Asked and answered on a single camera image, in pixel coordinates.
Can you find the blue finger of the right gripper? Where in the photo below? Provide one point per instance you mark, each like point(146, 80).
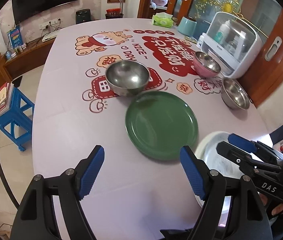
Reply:
point(242, 143)
point(230, 152)

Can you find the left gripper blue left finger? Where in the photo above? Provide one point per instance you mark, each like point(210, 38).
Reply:
point(87, 171)

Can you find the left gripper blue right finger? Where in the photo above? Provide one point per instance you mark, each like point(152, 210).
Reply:
point(195, 170)

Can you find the white paper plate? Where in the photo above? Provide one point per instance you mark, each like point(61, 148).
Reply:
point(214, 154)

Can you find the wide steel bowl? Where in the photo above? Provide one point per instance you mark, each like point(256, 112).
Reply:
point(233, 95)

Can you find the green plate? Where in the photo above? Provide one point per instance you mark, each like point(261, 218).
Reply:
point(159, 124)

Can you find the pink steel bowl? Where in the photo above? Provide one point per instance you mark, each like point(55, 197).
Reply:
point(205, 65)

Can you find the right hand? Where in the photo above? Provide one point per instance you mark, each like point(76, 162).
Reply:
point(273, 207)

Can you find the blue plastic stool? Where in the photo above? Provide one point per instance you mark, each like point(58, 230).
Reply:
point(16, 116)

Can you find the white bottle sterilizer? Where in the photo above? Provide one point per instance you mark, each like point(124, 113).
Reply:
point(233, 43)

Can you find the stack of books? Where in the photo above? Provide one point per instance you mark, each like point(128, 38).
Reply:
point(6, 91)

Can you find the teal canister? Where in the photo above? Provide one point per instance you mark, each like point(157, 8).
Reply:
point(187, 26)

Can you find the wooden tv cabinet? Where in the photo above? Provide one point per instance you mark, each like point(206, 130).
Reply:
point(34, 55)

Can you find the green tissue box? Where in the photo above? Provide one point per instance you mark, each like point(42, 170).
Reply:
point(163, 19)

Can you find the white set-top box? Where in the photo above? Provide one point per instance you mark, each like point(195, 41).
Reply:
point(50, 36)

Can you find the blue poster box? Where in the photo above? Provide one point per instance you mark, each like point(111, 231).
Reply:
point(15, 37)

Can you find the black air fryer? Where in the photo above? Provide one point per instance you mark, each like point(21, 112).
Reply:
point(83, 15)

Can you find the red basket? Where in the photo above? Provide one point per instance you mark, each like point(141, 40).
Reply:
point(113, 12)

